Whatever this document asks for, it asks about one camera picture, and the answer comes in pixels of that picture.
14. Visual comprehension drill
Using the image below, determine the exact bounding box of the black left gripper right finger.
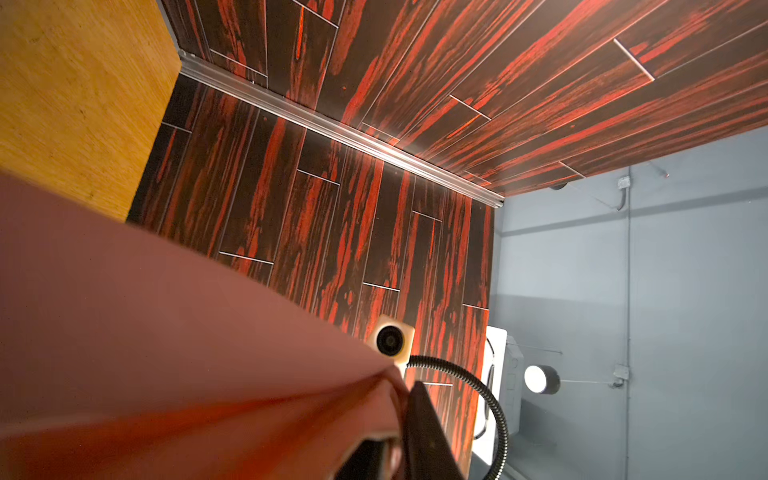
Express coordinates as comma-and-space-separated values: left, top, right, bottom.
403, 381, 464, 480

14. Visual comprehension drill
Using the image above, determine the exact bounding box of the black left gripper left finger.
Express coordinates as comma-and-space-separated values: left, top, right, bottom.
335, 439, 403, 480

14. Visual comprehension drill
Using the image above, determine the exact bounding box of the pink zip-up jacket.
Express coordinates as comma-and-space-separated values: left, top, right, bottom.
1, 175, 408, 479

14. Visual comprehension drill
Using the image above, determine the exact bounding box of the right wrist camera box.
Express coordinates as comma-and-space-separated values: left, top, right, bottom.
367, 314, 415, 367

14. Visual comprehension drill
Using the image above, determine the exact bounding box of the round white wall lamp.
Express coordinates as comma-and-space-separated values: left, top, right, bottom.
523, 365, 561, 395

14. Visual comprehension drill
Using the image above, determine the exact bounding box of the grey wall conduit pipe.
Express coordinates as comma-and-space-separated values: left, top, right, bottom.
617, 168, 632, 479

